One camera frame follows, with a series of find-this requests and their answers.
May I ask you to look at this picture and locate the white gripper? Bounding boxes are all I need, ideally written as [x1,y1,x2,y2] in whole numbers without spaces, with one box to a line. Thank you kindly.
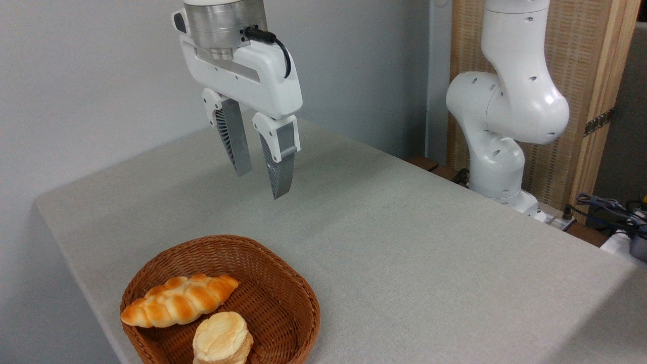
[179,34,303,200]

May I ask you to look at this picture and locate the golden twisted bread loaf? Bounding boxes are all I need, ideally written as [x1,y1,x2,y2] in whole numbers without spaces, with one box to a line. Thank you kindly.
[120,274,239,328]

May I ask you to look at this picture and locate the pale round bread bun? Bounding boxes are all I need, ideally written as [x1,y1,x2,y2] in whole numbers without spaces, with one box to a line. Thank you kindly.
[192,311,254,364]

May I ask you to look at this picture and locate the brown woven wicker basket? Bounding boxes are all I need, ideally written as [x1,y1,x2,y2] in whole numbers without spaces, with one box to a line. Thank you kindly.
[120,235,321,364]

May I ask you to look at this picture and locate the grey tablecloth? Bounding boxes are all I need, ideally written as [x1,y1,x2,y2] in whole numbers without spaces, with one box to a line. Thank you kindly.
[34,109,647,364]

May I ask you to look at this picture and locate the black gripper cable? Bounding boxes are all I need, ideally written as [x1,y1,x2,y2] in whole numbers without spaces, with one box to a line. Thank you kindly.
[245,26,292,79]

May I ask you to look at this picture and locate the tangled dark cables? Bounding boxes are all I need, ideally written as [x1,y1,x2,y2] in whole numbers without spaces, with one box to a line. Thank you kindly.
[562,191,647,238]

